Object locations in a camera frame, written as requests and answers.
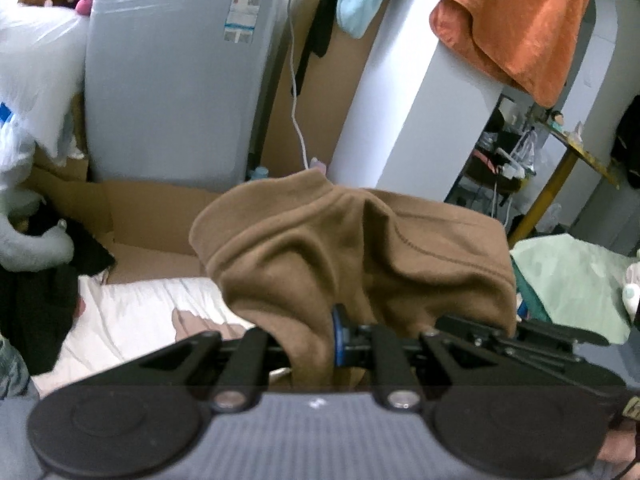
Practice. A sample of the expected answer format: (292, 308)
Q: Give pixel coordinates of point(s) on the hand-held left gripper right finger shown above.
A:
(337, 335)

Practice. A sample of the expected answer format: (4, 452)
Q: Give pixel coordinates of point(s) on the brown cardboard sheet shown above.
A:
(150, 220)

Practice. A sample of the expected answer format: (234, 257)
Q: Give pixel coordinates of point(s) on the brown printed t-shirt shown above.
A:
(350, 240)

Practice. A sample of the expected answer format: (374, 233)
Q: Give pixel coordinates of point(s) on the white cabinet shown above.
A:
(415, 110)

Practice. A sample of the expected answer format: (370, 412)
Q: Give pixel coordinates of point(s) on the person's right hand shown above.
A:
(622, 445)

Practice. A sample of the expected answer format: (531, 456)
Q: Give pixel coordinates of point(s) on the pale green cloth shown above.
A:
(570, 275)

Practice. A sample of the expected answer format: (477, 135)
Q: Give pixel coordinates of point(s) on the white plastic-wrapped bedding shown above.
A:
(35, 60)

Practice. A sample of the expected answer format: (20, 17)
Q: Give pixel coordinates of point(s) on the orange towel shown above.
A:
(525, 20)

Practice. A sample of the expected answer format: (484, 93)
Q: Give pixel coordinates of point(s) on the grey washing machine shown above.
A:
(175, 85)

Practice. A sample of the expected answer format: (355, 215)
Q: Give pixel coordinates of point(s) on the round gold-rimmed table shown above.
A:
(550, 195)

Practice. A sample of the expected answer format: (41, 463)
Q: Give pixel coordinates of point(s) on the white plush toy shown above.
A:
(631, 295)

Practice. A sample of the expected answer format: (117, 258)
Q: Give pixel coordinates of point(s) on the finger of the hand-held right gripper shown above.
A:
(540, 360)
(550, 333)

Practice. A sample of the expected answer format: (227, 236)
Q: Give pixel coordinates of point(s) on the white cartoon-print bed sheet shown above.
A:
(140, 310)

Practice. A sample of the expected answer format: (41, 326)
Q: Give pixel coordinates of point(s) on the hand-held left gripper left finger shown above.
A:
(252, 350)

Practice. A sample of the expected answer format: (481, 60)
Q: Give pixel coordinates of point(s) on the black clothing pile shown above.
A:
(35, 310)

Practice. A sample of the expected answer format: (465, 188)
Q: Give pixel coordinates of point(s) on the grey plush toy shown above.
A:
(35, 250)

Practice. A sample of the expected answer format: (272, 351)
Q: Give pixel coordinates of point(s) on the black hanging garment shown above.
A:
(322, 25)

